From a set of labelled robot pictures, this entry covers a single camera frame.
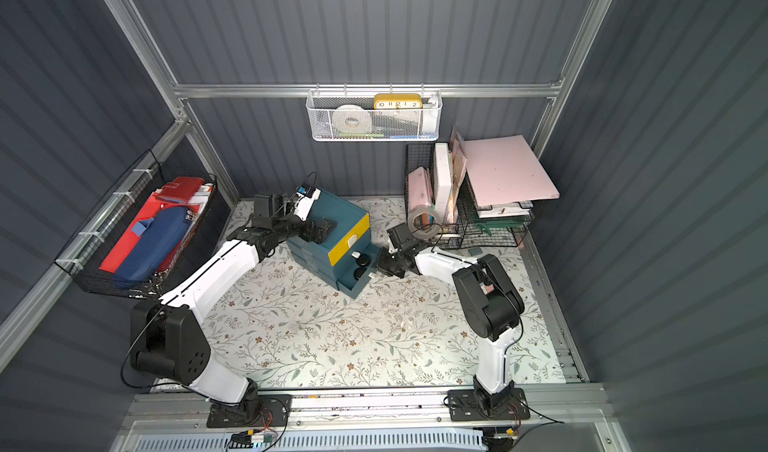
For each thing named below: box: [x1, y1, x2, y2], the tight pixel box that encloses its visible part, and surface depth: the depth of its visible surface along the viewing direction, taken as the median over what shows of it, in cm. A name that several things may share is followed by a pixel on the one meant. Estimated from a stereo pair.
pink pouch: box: [408, 166, 433, 211], surface depth 107 cm
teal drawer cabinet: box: [287, 189, 381, 299], surface depth 89 cm
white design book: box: [434, 142, 453, 225], surface depth 96 cm
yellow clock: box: [374, 93, 423, 110], surface depth 89 cm
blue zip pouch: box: [115, 206, 192, 283], surface depth 71 cm
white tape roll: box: [332, 104, 372, 134], surface depth 86 cm
